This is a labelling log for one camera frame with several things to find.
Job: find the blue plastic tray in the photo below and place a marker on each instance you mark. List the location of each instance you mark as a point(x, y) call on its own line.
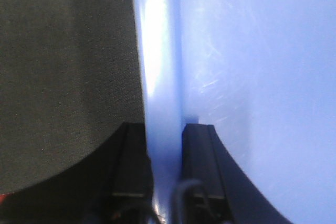
point(262, 72)

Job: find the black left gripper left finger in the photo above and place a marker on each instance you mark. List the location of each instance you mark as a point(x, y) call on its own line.
point(94, 190)

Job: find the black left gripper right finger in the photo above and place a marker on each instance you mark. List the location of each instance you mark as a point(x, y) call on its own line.
point(213, 188)

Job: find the dark grey table mat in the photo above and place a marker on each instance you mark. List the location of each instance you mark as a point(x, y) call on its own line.
point(70, 77)

